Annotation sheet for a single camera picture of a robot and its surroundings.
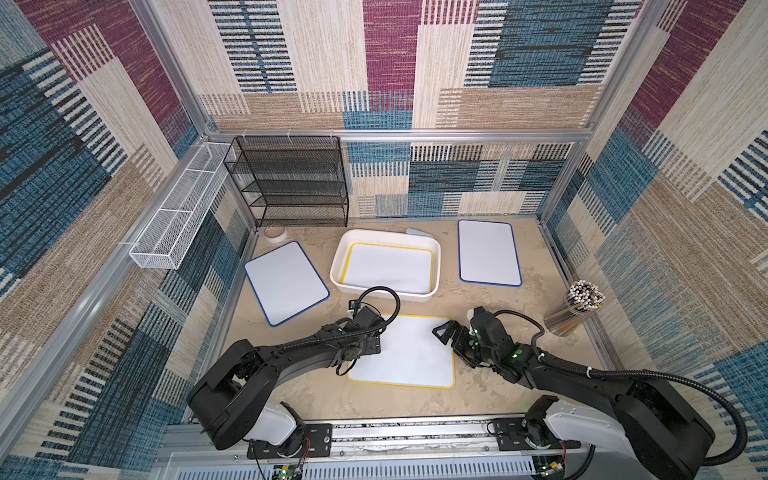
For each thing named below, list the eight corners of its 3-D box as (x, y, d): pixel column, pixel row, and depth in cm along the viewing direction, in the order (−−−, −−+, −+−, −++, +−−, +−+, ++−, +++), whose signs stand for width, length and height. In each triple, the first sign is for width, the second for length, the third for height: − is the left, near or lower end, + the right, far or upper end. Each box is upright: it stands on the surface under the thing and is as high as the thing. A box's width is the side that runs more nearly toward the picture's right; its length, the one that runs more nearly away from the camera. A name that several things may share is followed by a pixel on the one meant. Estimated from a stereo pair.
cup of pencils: (550, 336, 91) (579, 306, 77) (541, 313, 96) (567, 280, 82) (575, 336, 91) (609, 306, 77) (565, 312, 96) (595, 280, 82)
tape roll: (263, 242, 118) (261, 239, 116) (267, 229, 122) (266, 225, 121) (285, 242, 117) (283, 239, 116) (288, 228, 122) (287, 225, 120)
